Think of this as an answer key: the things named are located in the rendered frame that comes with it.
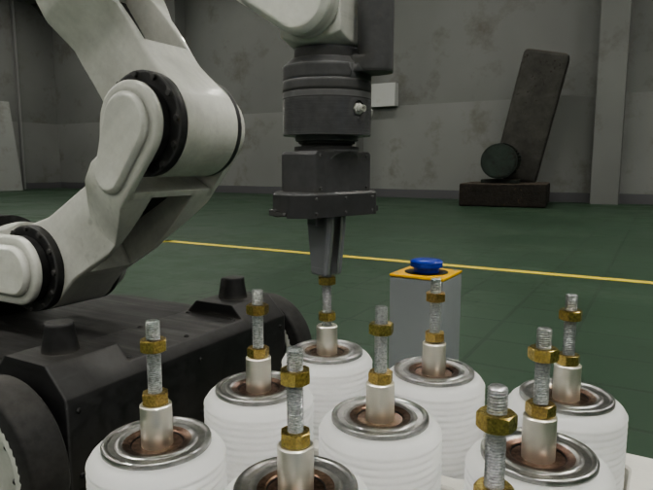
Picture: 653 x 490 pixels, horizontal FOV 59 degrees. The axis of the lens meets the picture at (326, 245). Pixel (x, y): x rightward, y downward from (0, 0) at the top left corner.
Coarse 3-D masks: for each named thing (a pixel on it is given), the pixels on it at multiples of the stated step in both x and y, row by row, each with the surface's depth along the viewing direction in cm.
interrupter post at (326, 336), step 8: (320, 328) 60; (328, 328) 60; (336, 328) 61; (320, 336) 60; (328, 336) 60; (336, 336) 61; (320, 344) 60; (328, 344) 60; (336, 344) 61; (320, 352) 60; (328, 352) 60; (336, 352) 61
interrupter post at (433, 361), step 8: (424, 344) 55; (432, 344) 54; (440, 344) 54; (424, 352) 55; (432, 352) 54; (440, 352) 54; (424, 360) 55; (432, 360) 54; (440, 360) 54; (424, 368) 55; (432, 368) 54; (440, 368) 54
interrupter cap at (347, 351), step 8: (296, 344) 63; (304, 344) 63; (312, 344) 63; (344, 344) 63; (352, 344) 63; (304, 352) 60; (312, 352) 61; (344, 352) 61; (352, 352) 60; (360, 352) 60; (304, 360) 58; (312, 360) 58; (320, 360) 58; (328, 360) 58; (336, 360) 58; (344, 360) 58; (352, 360) 59
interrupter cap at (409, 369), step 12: (408, 360) 58; (420, 360) 58; (456, 360) 58; (396, 372) 54; (408, 372) 54; (420, 372) 55; (456, 372) 55; (468, 372) 55; (420, 384) 52; (432, 384) 52; (444, 384) 52; (456, 384) 52
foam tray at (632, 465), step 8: (632, 456) 54; (640, 456) 54; (632, 464) 52; (640, 464) 52; (648, 464) 52; (632, 472) 51; (640, 472) 51; (648, 472) 51; (448, 480) 50; (456, 480) 50; (624, 480) 52; (632, 480) 50; (640, 480) 50; (648, 480) 50; (440, 488) 49; (448, 488) 49; (456, 488) 48; (624, 488) 52; (632, 488) 48; (640, 488) 48; (648, 488) 48
